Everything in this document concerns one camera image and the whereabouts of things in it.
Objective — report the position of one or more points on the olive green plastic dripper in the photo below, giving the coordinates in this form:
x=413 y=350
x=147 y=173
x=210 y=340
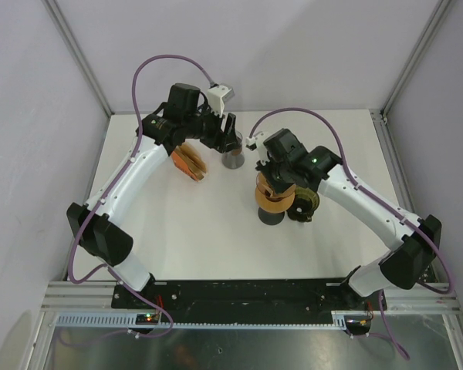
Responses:
x=304 y=205

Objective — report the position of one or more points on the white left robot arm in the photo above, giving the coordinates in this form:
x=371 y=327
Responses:
x=188 y=113

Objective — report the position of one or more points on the brown paper coffee filter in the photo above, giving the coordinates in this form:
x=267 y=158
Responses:
x=264 y=187

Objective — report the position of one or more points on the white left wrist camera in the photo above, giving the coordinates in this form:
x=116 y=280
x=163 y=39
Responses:
x=218 y=96

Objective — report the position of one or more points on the brown paper filter stack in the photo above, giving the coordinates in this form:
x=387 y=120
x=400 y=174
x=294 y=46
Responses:
x=193 y=165

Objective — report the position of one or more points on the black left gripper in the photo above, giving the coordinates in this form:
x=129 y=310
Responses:
x=222 y=141

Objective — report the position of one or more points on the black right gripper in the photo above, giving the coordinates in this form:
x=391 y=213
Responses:
x=265 y=169

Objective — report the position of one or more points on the orange coffee filter box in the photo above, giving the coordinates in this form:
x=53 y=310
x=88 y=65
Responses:
x=176 y=158

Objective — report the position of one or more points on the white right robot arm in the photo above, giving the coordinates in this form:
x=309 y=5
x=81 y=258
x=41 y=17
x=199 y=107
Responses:
x=410 y=239

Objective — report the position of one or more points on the pink glass dripper cone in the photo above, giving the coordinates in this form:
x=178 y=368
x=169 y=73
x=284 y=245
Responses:
x=280 y=198

